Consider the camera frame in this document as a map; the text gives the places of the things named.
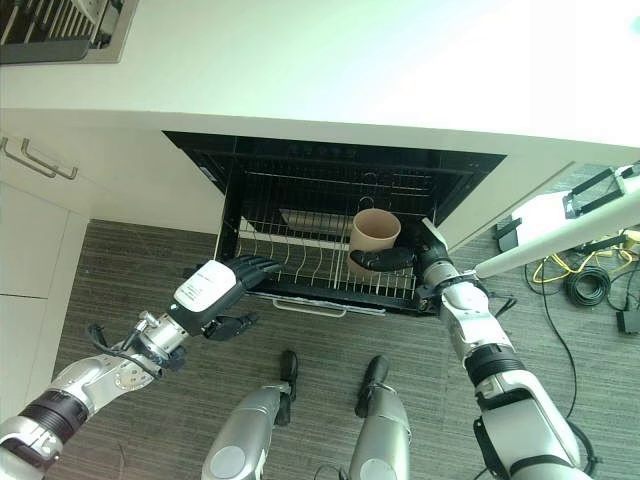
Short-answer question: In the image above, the black coiled cable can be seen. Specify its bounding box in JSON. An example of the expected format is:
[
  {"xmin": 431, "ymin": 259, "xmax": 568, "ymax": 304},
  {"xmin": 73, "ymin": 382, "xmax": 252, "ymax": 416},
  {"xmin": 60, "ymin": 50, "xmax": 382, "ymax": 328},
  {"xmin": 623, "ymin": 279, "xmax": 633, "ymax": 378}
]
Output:
[{"xmin": 564, "ymin": 267, "xmax": 612, "ymax": 306}]

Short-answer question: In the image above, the yellow cable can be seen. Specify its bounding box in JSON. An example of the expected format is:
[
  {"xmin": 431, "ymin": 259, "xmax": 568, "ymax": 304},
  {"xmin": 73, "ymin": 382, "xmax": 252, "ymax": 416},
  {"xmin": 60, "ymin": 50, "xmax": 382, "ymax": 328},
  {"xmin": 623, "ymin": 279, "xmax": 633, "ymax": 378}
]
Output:
[{"xmin": 531, "ymin": 228, "xmax": 640, "ymax": 286}]

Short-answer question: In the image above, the metal cabinet handle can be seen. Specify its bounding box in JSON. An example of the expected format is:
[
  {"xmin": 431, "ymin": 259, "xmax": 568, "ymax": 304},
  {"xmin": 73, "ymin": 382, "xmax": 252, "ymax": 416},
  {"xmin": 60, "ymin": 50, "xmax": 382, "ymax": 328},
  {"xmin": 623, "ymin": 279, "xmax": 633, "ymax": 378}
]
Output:
[
  {"xmin": 0, "ymin": 135, "xmax": 55, "ymax": 178},
  {"xmin": 20, "ymin": 138, "xmax": 80, "ymax": 181}
]

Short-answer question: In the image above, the white support pole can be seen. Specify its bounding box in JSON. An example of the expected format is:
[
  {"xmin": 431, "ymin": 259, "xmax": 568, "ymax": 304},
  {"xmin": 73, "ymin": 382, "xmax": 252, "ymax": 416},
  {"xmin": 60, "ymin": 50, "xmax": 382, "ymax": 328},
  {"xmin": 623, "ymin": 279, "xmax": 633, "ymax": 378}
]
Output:
[{"xmin": 473, "ymin": 175, "xmax": 640, "ymax": 279}]

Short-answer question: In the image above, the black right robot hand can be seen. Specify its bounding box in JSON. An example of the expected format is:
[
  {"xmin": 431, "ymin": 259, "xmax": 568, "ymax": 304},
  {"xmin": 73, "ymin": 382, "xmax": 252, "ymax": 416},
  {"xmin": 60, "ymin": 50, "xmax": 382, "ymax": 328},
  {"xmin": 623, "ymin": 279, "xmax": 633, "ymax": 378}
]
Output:
[{"xmin": 348, "ymin": 216, "xmax": 451, "ymax": 275}]

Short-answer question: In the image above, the silver left robot leg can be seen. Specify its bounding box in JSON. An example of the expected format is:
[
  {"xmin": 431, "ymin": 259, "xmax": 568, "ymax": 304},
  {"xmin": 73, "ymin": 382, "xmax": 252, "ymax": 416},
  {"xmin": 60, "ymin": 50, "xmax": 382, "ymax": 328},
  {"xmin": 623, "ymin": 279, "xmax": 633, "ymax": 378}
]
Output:
[{"xmin": 205, "ymin": 349, "xmax": 300, "ymax": 480}]

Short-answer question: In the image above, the silver robot leg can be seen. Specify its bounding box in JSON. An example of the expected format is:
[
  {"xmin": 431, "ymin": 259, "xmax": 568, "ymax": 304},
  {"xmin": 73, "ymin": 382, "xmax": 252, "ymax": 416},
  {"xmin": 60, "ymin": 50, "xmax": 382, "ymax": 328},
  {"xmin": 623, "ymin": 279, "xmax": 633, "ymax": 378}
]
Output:
[
  {"xmin": 347, "ymin": 354, "xmax": 412, "ymax": 480},
  {"xmin": 205, "ymin": 349, "xmax": 300, "ymax": 480}
]

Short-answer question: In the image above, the black clamp bracket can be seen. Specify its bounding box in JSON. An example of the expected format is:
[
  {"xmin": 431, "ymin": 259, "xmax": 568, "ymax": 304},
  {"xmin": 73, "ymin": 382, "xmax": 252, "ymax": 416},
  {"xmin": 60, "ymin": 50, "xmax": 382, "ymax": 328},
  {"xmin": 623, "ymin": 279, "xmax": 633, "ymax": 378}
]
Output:
[{"xmin": 562, "ymin": 167, "xmax": 624, "ymax": 219}]

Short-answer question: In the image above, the silver right robot leg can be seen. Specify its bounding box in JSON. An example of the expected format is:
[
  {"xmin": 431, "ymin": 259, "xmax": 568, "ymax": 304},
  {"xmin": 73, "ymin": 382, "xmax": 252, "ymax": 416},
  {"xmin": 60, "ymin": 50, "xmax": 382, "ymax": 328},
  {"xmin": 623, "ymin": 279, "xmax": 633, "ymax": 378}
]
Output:
[{"xmin": 347, "ymin": 354, "xmax": 412, "ymax": 480}]

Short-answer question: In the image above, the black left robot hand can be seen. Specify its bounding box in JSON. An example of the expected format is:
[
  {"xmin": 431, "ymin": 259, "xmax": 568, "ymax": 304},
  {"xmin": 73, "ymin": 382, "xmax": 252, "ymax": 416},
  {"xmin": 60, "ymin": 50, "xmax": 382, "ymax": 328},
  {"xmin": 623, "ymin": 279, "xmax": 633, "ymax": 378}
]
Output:
[{"xmin": 168, "ymin": 253, "xmax": 283, "ymax": 342}]

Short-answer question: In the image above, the metal wire dish rack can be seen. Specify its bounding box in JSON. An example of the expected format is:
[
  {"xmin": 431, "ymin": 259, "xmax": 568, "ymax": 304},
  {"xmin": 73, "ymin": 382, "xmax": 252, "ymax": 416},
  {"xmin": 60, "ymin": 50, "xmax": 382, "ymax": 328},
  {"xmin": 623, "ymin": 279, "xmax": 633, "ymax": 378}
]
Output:
[{"xmin": 230, "ymin": 169, "xmax": 441, "ymax": 304}]

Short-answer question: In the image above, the black power adapter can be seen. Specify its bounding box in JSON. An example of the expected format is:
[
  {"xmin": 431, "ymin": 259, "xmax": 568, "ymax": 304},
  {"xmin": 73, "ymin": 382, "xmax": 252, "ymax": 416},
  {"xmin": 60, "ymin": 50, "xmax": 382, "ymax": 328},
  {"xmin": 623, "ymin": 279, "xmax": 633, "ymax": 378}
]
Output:
[{"xmin": 614, "ymin": 308, "xmax": 640, "ymax": 335}]

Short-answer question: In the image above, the black built-in dishwasher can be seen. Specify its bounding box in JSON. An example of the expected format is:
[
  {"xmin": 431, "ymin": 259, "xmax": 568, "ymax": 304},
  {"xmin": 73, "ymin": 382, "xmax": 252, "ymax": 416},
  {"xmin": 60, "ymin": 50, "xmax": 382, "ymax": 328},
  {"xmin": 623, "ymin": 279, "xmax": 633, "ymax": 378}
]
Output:
[{"xmin": 161, "ymin": 129, "xmax": 508, "ymax": 318}]

